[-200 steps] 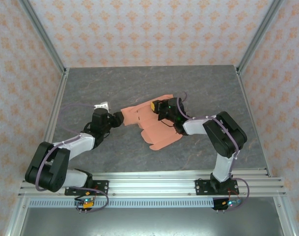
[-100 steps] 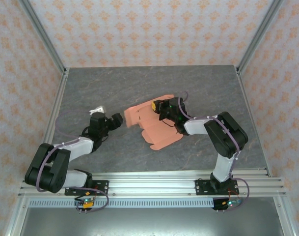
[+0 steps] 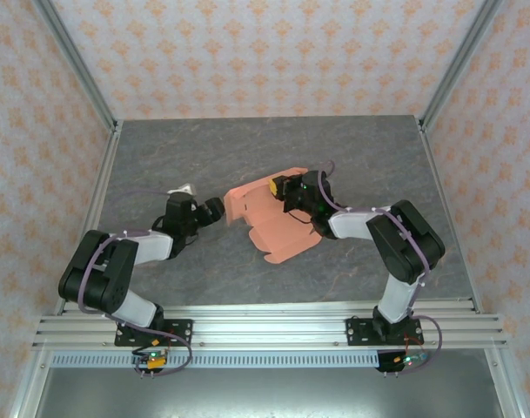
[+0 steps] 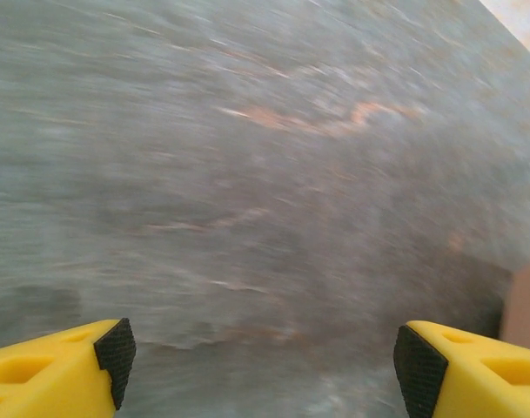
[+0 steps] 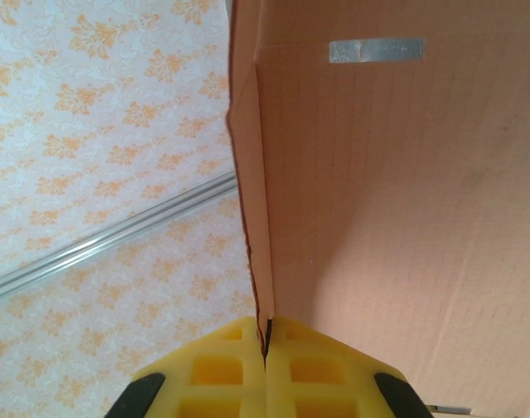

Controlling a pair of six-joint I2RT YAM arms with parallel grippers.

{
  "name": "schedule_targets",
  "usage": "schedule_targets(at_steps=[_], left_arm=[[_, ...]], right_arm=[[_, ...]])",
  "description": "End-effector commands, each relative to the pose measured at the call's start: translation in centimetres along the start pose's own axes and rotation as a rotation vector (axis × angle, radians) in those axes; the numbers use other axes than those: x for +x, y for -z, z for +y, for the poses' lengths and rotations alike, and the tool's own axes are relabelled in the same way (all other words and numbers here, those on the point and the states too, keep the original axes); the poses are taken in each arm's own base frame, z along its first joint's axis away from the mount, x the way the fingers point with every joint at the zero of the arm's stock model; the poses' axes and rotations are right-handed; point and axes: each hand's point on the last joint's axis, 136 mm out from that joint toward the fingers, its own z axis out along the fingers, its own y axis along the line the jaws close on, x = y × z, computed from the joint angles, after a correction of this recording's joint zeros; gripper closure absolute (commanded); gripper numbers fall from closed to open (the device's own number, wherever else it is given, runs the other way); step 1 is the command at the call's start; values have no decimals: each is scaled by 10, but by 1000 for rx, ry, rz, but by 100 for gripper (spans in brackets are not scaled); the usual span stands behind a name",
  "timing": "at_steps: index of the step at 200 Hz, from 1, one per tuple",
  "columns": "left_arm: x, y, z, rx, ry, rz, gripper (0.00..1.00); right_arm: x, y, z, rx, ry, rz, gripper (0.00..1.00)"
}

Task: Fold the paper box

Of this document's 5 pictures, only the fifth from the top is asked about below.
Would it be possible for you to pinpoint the aluminium corner post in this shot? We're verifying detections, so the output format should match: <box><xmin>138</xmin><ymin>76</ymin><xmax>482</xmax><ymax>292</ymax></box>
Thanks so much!
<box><xmin>0</xmin><ymin>168</ymin><xmax>238</xmax><ymax>309</ymax></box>

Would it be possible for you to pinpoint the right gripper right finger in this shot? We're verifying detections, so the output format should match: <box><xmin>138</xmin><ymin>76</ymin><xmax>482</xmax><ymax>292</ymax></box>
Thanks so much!
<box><xmin>264</xmin><ymin>314</ymin><xmax>436</xmax><ymax>418</ymax></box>

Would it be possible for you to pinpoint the orange paper box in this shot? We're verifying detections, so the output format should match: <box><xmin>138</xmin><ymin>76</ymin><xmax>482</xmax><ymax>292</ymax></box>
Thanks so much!
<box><xmin>225</xmin><ymin>0</ymin><xmax>530</xmax><ymax>418</ymax></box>

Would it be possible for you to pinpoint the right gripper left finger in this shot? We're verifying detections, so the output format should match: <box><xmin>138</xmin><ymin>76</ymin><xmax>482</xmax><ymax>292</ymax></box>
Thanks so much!
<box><xmin>109</xmin><ymin>316</ymin><xmax>266</xmax><ymax>418</ymax></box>

